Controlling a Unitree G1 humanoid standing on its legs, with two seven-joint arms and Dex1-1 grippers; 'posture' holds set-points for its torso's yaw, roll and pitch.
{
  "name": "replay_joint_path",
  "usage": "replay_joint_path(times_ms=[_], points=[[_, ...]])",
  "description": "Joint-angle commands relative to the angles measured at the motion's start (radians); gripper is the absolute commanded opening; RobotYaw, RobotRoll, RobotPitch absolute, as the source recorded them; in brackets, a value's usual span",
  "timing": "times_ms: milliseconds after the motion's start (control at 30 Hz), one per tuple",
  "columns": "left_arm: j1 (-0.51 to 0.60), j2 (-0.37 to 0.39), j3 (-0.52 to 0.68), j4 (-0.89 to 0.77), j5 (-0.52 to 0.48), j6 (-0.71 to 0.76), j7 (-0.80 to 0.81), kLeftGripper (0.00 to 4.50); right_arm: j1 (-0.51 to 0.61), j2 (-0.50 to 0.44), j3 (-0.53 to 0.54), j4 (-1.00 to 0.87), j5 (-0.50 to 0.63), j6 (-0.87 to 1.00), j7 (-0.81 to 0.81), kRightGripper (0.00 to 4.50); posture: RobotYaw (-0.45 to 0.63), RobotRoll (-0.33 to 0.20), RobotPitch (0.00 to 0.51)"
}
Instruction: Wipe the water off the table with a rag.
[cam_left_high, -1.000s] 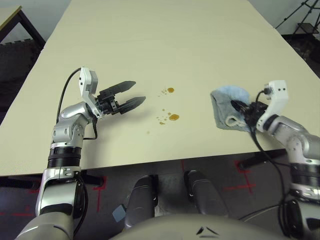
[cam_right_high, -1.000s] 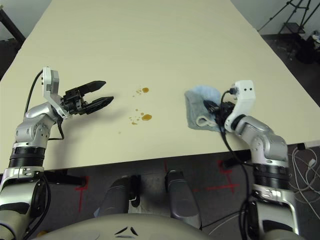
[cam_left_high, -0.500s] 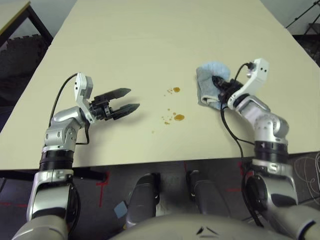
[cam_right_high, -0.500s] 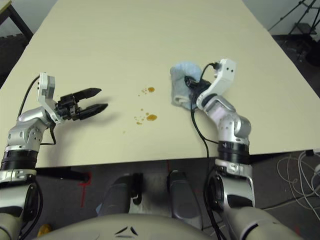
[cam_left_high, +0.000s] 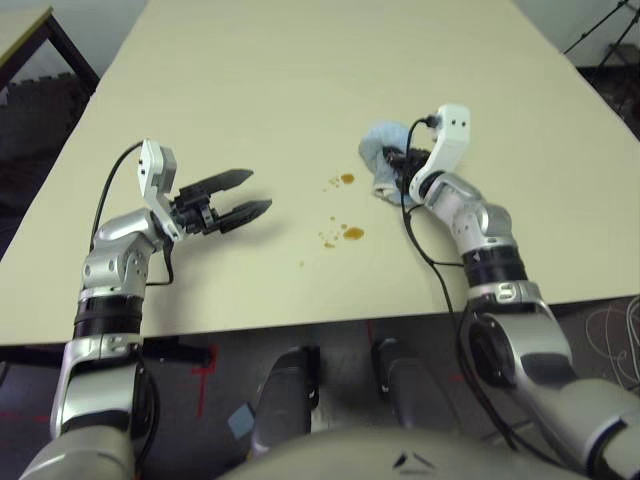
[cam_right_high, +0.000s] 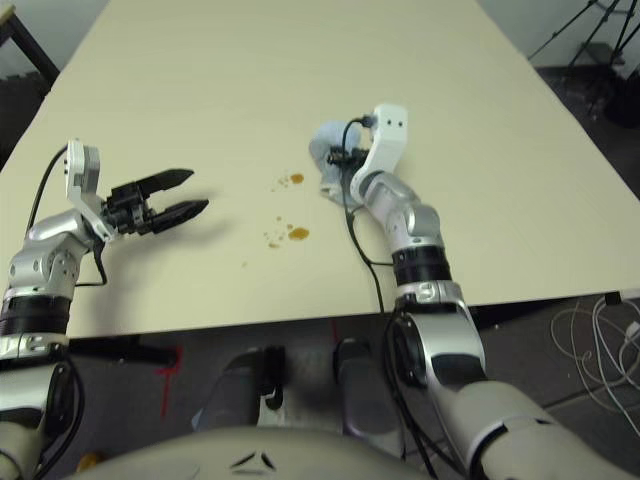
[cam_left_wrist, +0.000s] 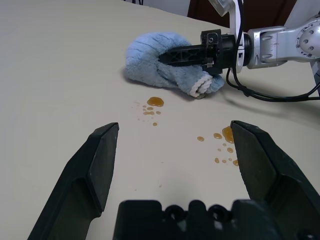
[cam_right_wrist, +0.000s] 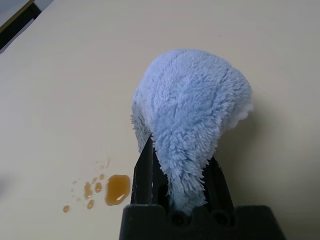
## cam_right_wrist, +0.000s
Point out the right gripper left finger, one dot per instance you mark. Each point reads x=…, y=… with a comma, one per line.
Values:
x=143, y=180

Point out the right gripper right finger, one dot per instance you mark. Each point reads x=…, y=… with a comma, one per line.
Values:
x=220, y=190

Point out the light blue fluffy rag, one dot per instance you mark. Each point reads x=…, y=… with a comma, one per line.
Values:
x=190, y=100

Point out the round brown liquid puddle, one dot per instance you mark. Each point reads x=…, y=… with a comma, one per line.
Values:
x=116, y=188

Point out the small brown liquid drop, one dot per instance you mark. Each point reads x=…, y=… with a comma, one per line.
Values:
x=90, y=204
x=98, y=186
x=66, y=209
x=87, y=190

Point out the beige side table black frame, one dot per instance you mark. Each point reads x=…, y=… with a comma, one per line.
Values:
x=20, y=23

